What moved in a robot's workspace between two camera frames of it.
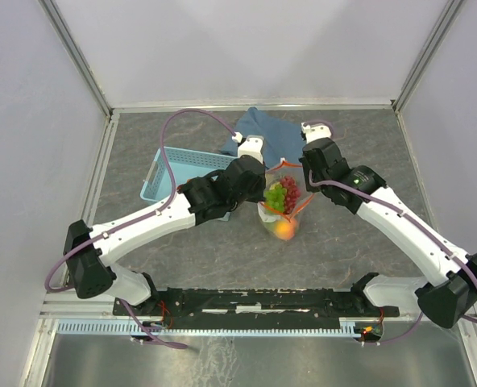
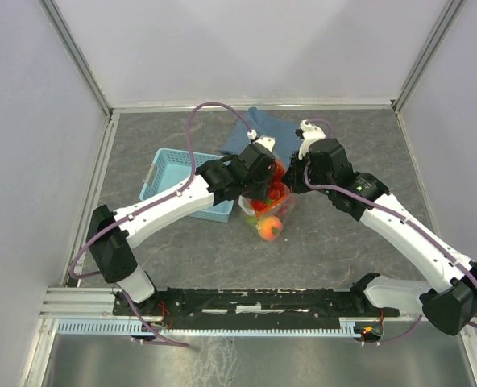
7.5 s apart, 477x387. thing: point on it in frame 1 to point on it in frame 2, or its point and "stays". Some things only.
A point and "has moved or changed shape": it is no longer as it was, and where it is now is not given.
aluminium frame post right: [428, 50] stays
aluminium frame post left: [77, 56] stays
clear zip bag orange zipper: [286, 195] has moved or changed shape
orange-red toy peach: [284, 229] to [270, 228]
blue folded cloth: [279, 140] stays
